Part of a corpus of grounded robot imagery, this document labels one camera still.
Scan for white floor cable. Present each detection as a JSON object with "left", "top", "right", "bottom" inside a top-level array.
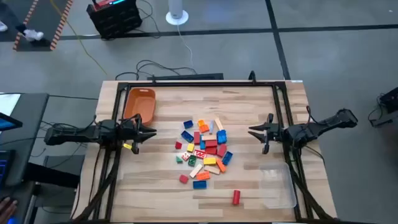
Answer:
[{"left": 176, "top": 24, "right": 194, "bottom": 68}]

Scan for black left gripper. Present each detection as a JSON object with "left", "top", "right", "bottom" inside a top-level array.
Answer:
[{"left": 117, "top": 113, "right": 158, "bottom": 156}]

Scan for black floor cables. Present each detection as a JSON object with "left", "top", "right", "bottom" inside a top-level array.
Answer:
[{"left": 114, "top": 59, "right": 198, "bottom": 81}]

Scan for white paper sheet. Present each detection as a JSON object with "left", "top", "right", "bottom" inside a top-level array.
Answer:
[{"left": 0, "top": 93, "right": 21, "bottom": 116}]

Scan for black metal table frame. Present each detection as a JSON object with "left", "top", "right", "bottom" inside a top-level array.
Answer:
[{"left": 70, "top": 70, "right": 340, "bottom": 224}]

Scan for hazard-striped floor mat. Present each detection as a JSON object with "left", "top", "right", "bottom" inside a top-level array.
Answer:
[{"left": 0, "top": 0, "right": 74, "bottom": 52}]

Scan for red-orange long studded brick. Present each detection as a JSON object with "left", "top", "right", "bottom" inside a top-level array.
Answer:
[{"left": 215, "top": 158, "right": 227, "bottom": 174}]

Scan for dark power strip bar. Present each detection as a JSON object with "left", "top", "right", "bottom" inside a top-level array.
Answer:
[{"left": 146, "top": 73, "right": 224, "bottom": 82}]

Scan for black box under desk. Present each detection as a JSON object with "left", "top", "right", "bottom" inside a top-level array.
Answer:
[{"left": 23, "top": 154, "right": 86, "bottom": 189}]

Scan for black equipment crate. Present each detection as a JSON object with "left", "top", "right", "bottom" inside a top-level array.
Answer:
[{"left": 86, "top": 0, "right": 143, "bottom": 40}]

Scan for white round-base stand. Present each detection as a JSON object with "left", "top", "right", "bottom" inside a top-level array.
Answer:
[{"left": 165, "top": 0, "right": 190, "bottom": 26}]

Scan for backlit keyboard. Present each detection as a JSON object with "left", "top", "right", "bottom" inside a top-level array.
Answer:
[{"left": 0, "top": 149, "right": 16, "bottom": 187}]

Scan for clear plastic tray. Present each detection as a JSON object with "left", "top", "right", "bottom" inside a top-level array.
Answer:
[{"left": 259, "top": 161, "right": 298, "bottom": 210}]

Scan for tilted tablet screen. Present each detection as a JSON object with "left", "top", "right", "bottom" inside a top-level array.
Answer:
[{"left": 0, "top": 112, "right": 24, "bottom": 132}]

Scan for black floor device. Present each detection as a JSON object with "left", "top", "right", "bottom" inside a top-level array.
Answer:
[{"left": 368, "top": 86, "right": 398, "bottom": 128}]

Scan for pale wooden plank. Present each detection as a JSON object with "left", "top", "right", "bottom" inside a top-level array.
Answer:
[{"left": 189, "top": 163, "right": 204, "bottom": 179}]

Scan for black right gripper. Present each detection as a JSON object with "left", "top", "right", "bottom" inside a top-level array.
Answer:
[{"left": 248, "top": 113, "right": 286, "bottom": 156}]

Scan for big blue studded brick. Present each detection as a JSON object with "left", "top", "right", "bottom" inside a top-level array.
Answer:
[{"left": 216, "top": 129, "right": 228, "bottom": 145}]

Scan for dark side desk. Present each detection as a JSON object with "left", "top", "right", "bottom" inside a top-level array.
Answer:
[{"left": 0, "top": 92, "right": 50, "bottom": 187}]

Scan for yellow cable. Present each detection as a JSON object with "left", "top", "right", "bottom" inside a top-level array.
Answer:
[{"left": 49, "top": 0, "right": 108, "bottom": 76}]

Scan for person's hand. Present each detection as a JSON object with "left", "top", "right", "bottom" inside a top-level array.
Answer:
[{"left": 0, "top": 196, "right": 19, "bottom": 224}]

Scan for red device with screen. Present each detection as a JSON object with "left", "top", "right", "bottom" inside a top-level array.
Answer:
[{"left": 92, "top": 0, "right": 127, "bottom": 11}]

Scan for orange plastic bin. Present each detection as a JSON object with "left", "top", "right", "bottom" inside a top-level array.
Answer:
[{"left": 123, "top": 88, "right": 157, "bottom": 126}]

